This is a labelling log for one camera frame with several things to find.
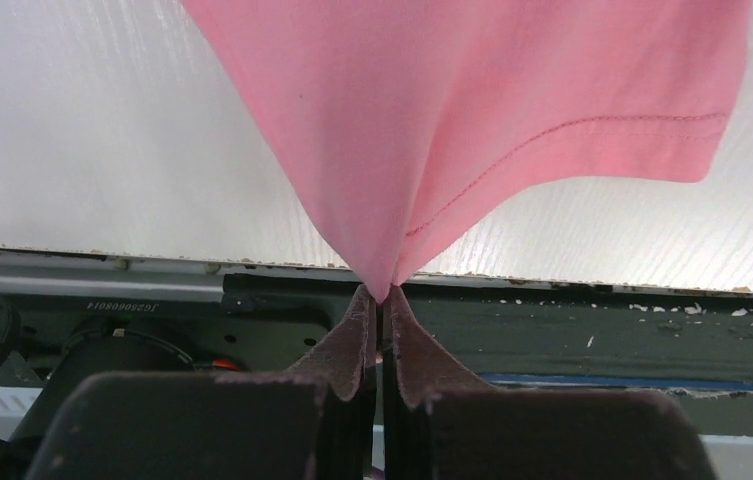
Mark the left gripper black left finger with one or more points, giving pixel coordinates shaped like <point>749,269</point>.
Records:
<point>312,420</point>

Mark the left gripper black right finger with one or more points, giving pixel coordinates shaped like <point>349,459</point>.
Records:
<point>442,421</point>

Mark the pink t-shirt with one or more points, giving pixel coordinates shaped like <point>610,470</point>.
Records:
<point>401,124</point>

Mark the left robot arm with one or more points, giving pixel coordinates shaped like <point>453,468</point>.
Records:
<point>377,397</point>

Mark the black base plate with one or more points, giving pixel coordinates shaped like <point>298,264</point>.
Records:
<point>574,334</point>

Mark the aluminium frame rail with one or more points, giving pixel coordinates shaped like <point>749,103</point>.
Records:
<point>103,275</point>

